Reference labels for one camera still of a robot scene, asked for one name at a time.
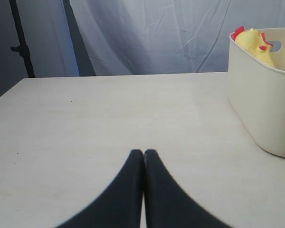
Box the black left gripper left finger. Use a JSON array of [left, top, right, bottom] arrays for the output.
[[58, 149, 143, 228]]

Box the black backdrop stand pole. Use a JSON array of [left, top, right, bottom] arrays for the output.
[[9, 0, 36, 78]]

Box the grey backdrop curtain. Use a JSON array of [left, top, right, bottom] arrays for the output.
[[0, 0, 285, 103]]

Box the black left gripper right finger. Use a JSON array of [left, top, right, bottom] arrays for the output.
[[144, 149, 230, 228]]

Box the yellow rubber chicken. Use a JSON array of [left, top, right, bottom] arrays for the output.
[[231, 26, 276, 68]]

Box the cream bin marked X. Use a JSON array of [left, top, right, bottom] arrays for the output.
[[228, 27, 285, 157]]

